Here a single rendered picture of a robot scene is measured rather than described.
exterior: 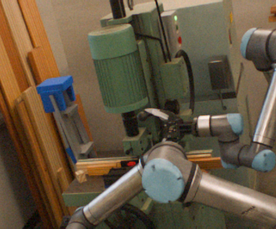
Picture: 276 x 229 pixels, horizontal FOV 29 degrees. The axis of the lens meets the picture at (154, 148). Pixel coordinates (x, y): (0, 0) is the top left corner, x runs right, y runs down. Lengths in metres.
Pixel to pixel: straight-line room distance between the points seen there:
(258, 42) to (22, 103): 1.92
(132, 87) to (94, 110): 2.82
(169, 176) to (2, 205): 2.33
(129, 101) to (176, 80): 0.27
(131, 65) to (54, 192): 1.79
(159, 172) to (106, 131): 3.48
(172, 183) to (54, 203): 2.28
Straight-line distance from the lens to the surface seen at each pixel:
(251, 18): 4.33
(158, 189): 1.41
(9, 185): 3.70
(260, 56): 1.87
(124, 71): 1.98
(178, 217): 2.07
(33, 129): 3.48
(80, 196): 2.17
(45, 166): 3.55
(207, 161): 2.10
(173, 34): 2.25
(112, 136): 4.86
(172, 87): 2.21
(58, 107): 2.91
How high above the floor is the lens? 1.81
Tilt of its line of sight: 22 degrees down
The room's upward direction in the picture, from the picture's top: 12 degrees counter-clockwise
